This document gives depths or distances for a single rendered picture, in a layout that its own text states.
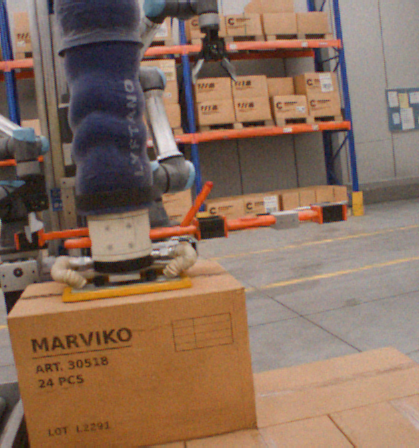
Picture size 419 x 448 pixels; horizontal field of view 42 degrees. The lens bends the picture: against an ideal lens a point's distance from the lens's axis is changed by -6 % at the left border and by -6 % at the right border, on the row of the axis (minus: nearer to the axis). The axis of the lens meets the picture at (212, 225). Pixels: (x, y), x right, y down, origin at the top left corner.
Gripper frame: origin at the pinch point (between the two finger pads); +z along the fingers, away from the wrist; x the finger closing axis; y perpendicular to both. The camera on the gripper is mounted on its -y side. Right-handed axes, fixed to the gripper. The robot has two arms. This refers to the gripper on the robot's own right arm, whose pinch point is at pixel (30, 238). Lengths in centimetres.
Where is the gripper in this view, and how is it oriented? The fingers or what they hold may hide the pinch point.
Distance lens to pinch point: 189.0
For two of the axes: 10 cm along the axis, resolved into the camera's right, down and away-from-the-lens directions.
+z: 1.0, 9.9, 1.2
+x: -1.6, -1.1, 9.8
